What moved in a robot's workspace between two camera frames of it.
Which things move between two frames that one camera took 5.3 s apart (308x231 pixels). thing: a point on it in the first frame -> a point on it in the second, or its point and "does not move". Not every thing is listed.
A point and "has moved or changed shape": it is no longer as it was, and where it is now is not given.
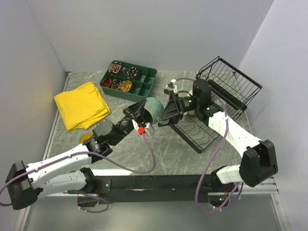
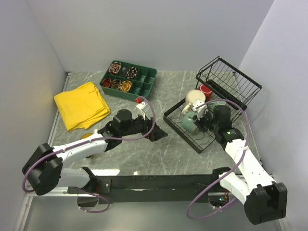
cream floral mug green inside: (184, 94) has moved or changed shape
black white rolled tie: (132, 72) does not move
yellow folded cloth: (82, 106) does not move
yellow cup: (85, 136) does not move
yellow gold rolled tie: (126, 85) does not move
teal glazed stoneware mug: (152, 110) -> (187, 121)
